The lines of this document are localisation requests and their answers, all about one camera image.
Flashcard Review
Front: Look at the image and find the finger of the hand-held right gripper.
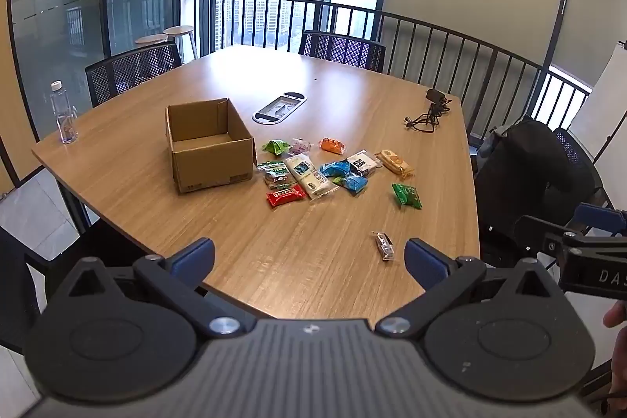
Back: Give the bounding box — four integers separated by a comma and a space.
518, 214, 581, 255
572, 203, 627, 237

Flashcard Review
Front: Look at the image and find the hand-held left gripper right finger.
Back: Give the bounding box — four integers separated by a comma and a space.
375, 238, 569, 340

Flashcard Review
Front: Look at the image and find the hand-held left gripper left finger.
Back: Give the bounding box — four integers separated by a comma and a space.
46, 238, 258, 340

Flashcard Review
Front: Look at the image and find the small silver snack packet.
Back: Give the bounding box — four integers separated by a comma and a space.
371, 230, 397, 262

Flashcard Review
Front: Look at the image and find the dark green snack packet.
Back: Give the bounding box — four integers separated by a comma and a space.
391, 183, 423, 210

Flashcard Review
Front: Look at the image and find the cardboard box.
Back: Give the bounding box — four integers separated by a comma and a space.
165, 98, 257, 195

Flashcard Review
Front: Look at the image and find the yellow biscuit packet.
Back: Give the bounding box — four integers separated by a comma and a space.
375, 149, 415, 180

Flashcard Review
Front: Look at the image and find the blue and green snack packet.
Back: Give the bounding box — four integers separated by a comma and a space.
338, 174, 369, 194

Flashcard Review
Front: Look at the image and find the red snack packet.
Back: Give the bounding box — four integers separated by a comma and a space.
266, 184, 308, 208

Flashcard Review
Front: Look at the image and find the black and white snack packet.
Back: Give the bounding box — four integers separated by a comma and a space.
345, 150, 384, 178

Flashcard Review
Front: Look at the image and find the orange snack packet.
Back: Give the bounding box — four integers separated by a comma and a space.
318, 137, 348, 155

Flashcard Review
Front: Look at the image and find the person's right hand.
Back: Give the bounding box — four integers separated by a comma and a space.
602, 300, 627, 394

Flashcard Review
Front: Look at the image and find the black backpack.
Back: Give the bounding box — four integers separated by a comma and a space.
473, 119, 603, 262

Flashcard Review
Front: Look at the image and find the black mesh office chair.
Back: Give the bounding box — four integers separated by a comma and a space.
553, 127, 613, 208
0, 227, 99, 353
298, 30, 387, 73
85, 41, 183, 108

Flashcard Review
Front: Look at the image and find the white flip chart board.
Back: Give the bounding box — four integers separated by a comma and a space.
568, 40, 627, 213

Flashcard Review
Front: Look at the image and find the clear plastic water bottle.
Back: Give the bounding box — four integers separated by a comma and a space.
50, 81, 79, 145

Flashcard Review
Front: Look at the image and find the round wooden stool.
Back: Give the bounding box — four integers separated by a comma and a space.
163, 25, 199, 61

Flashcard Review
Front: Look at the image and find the black power adapter with cable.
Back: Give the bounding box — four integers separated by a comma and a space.
404, 88, 452, 133

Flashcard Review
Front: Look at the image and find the oval metal table cable port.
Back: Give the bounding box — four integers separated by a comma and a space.
252, 91, 308, 124

